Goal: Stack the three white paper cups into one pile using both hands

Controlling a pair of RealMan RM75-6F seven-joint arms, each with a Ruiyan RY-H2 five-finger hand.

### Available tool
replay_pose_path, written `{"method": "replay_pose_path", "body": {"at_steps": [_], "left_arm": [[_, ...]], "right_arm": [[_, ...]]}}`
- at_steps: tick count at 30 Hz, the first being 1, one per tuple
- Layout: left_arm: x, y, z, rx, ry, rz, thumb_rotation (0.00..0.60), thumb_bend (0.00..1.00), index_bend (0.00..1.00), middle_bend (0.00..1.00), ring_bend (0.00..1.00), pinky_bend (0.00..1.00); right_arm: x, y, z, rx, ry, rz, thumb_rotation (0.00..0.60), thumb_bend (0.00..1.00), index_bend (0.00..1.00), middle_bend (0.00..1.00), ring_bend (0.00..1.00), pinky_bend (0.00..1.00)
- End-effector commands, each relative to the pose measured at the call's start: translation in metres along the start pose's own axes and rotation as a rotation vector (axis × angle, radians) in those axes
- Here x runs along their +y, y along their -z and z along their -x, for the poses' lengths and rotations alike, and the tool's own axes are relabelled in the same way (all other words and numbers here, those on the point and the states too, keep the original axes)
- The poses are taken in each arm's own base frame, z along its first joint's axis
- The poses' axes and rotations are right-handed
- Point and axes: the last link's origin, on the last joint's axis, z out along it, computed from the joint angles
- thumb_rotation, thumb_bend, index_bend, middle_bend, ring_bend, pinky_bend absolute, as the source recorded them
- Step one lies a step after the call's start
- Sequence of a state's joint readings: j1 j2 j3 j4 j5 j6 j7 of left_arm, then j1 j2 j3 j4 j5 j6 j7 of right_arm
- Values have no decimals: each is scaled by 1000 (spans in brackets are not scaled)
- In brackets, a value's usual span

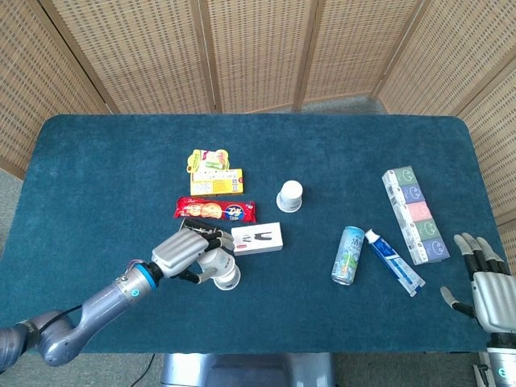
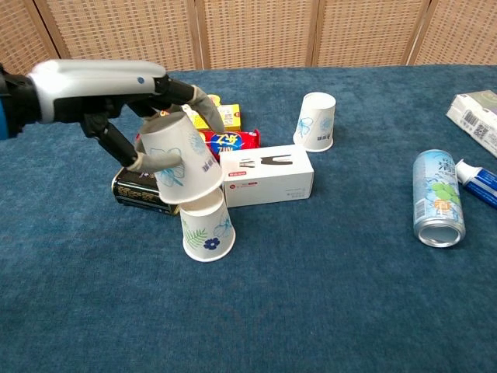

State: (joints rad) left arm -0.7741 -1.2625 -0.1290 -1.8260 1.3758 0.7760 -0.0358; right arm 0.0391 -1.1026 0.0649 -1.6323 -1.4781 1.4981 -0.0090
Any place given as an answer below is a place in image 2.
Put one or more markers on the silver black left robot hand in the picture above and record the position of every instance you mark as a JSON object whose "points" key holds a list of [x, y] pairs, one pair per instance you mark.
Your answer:
{"points": [[97, 83]]}

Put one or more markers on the white paper cup blue flower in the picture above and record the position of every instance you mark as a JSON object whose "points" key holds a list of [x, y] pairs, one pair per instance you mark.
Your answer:
{"points": [[182, 155], [316, 124]]}

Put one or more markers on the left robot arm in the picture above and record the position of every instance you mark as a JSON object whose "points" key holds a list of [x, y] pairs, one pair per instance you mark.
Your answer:
{"points": [[15, 105]]}

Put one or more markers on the black rectangular tin can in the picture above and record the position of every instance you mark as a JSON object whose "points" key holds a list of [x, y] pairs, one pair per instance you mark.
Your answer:
{"points": [[136, 194]]}

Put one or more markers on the yellow cardboard box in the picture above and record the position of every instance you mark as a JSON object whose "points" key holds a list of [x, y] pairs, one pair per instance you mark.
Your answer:
{"points": [[231, 116]]}

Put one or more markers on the red biscuit pack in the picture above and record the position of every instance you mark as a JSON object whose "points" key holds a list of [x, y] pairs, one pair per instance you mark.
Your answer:
{"points": [[233, 143]]}

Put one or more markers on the wicker folding screen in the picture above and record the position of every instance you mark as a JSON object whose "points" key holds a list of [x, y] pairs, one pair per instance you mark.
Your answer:
{"points": [[272, 35]]}

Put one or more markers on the white paper cup green leaf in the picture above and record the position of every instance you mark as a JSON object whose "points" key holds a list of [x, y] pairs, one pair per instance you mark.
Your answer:
{"points": [[209, 237]]}

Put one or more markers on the white cardboard box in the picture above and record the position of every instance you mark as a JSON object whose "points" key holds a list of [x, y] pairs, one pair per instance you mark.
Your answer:
{"points": [[268, 175]]}

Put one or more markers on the blue tablecloth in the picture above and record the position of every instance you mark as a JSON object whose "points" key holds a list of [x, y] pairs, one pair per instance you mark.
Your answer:
{"points": [[248, 311]]}

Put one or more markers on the light blue drink can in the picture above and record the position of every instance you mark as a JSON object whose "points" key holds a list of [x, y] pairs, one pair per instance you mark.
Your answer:
{"points": [[436, 194]]}

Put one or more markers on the white tissue pack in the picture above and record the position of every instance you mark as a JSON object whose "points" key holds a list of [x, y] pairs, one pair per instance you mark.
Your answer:
{"points": [[477, 120]]}

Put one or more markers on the blue white toothpaste tube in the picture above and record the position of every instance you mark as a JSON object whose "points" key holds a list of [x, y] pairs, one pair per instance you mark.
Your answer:
{"points": [[481, 180]]}

